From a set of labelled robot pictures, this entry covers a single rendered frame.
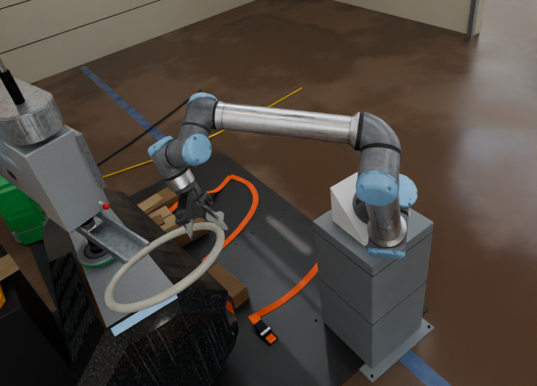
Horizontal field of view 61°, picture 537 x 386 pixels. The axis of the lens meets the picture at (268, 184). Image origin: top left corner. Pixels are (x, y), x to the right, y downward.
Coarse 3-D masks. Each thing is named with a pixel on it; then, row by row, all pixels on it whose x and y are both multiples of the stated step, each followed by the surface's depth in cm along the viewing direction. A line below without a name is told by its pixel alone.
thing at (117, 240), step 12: (96, 216) 214; (96, 228) 207; (108, 228) 205; (120, 228) 199; (96, 240) 193; (108, 240) 199; (120, 240) 197; (132, 240) 196; (144, 240) 188; (108, 252) 191; (120, 252) 191; (132, 252) 190
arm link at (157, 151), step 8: (168, 136) 148; (160, 144) 142; (152, 152) 143; (160, 152) 143; (160, 160) 143; (160, 168) 146; (168, 168) 145; (184, 168) 147; (168, 176) 146; (176, 176) 146
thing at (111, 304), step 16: (208, 224) 180; (160, 240) 189; (224, 240) 164; (208, 256) 155; (192, 272) 150; (112, 288) 169; (176, 288) 146; (112, 304) 155; (128, 304) 150; (144, 304) 146
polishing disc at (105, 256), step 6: (84, 246) 227; (78, 252) 224; (84, 252) 224; (90, 252) 223; (102, 252) 222; (78, 258) 221; (84, 258) 220; (90, 258) 220; (96, 258) 219; (102, 258) 218; (108, 258) 218; (84, 264) 218; (90, 264) 217; (96, 264) 217
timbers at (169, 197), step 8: (160, 192) 375; (168, 192) 374; (168, 200) 366; (176, 200) 371; (152, 208) 360; (160, 208) 363; (168, 208) 369; (200, 232) 340; (208, 232) 344; (176, 240) 331; (184, 240) 335; (192, 240) 339
